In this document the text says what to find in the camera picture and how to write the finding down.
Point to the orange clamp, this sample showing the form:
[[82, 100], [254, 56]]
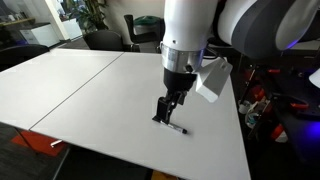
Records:
[[258, 92], [277, 132], [299, 106]]

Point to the green leafy potted plant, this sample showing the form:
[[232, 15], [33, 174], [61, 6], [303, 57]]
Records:
[[90, 16]]

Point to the black and grey marker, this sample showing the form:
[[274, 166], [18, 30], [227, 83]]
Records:
[[175, 128]]

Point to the white tape roll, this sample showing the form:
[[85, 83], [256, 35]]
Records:
[[245, 106]]

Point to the wooden shelf board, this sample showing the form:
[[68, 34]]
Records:
[[16, 22]]

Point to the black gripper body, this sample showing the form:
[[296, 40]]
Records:
[[178, 81]]

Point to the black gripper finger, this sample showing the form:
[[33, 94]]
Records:
[[179, 97], [163, 108]]

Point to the green bin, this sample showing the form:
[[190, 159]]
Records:
[[146, 20]]

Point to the grey metal table leg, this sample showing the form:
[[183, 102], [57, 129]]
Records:
[[60, 160]]

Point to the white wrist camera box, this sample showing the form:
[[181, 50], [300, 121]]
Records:
[[213, 80]]

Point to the black chair with armrest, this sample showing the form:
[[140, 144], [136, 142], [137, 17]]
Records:
[[131, 30]]

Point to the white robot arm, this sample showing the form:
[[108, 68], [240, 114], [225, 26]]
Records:
[[190, 23]]

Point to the white low cabinet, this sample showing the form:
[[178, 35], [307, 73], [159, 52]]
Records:
[[38, 35]]

